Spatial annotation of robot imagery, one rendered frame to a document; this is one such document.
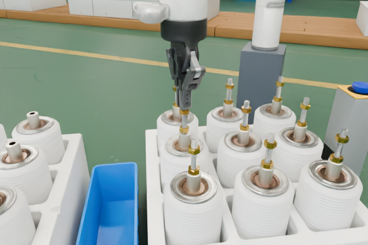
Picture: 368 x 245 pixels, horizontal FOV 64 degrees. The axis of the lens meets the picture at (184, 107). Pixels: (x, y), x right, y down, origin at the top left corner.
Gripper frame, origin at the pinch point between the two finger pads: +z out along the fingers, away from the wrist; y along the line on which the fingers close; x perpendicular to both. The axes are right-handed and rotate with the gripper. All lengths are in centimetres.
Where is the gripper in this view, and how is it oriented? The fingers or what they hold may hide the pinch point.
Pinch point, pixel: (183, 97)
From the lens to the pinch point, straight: 53.4
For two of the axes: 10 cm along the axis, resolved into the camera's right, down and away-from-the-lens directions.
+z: 0.0, 9.0, 4.4
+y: -3.6, -4.1, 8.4
